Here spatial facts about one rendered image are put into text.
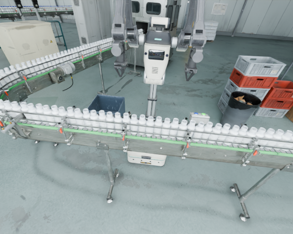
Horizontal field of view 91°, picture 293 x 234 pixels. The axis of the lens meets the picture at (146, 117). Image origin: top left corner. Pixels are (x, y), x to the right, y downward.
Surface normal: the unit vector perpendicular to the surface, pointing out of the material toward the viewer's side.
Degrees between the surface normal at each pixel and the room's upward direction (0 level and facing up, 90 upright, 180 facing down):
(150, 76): 90
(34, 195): 0
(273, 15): 90
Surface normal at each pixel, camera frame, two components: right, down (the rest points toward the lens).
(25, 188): 0.06, -0.77
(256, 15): -0.10, 0.63
